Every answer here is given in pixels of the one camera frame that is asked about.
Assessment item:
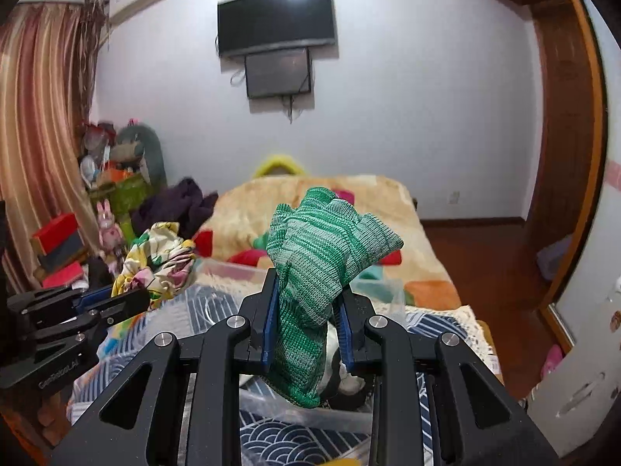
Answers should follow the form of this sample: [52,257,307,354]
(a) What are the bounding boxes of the blue wave pattern sheet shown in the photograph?
[68,283,472,466]

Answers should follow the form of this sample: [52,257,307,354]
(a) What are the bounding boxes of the grey green plush toy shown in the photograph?
[113,123,168,188]

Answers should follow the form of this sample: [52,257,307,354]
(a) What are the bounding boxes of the beige printed blanket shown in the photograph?
[193,173,467,312]

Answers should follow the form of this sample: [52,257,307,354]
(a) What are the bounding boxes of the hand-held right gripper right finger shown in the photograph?
[338,292,550,466]

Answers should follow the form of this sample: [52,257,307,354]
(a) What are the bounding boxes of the black hanging cables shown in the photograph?
[280,93,302,125]

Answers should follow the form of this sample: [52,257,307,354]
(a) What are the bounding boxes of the pink rabbit doll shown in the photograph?
[95,198,125,264]

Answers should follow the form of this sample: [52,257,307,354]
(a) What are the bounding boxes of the grey bag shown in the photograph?
[536,234,574,281]

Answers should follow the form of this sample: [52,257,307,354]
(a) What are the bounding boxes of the green striped knit glove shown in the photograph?
[266,186,405,410]

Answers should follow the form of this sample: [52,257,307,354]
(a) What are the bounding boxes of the pile of toys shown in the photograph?
[78,119,121,189]

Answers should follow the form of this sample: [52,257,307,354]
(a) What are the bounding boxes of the floral yellow cloth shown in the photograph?
[111,221,198,310]

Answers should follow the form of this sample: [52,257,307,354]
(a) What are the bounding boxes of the pink slippers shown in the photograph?
[543,344,567,378]

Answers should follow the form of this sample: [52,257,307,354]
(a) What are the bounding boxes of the clear plastic storage box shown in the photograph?
[184,257,409,453]

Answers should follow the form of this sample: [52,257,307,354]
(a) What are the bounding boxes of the dark purple cloth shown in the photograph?
[130,177,220,242]

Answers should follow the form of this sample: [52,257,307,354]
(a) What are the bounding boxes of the yellow plush toy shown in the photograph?
[254,153,305,179]

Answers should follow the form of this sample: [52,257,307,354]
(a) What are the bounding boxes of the black wall television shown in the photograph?
[216,0,337,58]

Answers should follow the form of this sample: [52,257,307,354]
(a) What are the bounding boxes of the white cabinet door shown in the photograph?
[526,146,621,458]

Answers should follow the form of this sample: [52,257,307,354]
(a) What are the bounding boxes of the brown wooden wardrobe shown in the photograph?
[458,0,608,312]

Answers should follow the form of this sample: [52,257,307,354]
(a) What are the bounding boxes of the striped pink curtain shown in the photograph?
[0,2,106,298]

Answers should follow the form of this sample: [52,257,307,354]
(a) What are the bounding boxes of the pink flat box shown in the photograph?
[41,261,87,289]

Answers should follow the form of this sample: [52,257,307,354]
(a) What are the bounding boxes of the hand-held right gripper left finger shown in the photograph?
[49,269,282,466]

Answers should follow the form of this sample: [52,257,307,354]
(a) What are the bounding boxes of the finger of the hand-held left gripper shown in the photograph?
[19,290,151,350]
[7,285,115,321]

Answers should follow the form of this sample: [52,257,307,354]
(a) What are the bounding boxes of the grey wall panel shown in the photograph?
[243,47,313,100]

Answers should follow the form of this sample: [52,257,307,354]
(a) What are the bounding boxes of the red and grey box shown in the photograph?
[31,212,89,265]

